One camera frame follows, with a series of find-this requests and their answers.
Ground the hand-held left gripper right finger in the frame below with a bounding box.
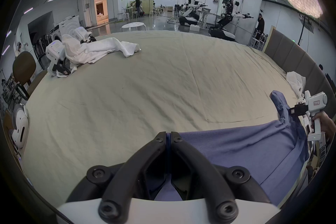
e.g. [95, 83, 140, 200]
[171, 132, 271, 221]

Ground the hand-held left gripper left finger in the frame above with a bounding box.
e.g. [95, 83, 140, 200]
[67, 132, 167, 221]

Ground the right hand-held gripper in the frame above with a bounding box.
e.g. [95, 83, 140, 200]
[289, 90, 328, 142]

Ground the blue shirt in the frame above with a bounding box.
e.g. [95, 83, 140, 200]
[146, 90, 311, 206]

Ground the person's right hand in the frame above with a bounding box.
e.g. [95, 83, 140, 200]
[313, 111, 336, 135]

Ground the small crumpled white cloth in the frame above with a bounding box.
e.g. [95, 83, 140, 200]
[286, 71, 306, 97]

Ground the grey padded headboard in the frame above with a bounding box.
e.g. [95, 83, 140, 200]
[265, 27, 336, 103]

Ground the bed with beige sheet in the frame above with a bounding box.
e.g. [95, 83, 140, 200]
[22, 31, 302, 208]

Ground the white humanoid robot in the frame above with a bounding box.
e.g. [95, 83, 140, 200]
[179, 0, 208, 26]
[209, 0, 254, 41]

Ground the white rounded robot head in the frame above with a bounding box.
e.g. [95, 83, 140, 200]
[10, 103, 30, 151]

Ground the round white stool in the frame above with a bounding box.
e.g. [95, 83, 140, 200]
[121, 22, 146, 32]

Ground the spare white hand-held gripper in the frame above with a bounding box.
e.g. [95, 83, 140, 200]
[72, 27, 97, 43]
[45, 40, 78, 78]

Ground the brown chair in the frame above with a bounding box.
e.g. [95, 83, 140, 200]
[11, 51, 37, 101]

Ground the white washing machine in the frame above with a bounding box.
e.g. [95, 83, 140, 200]
[50, 16, 80, 43]

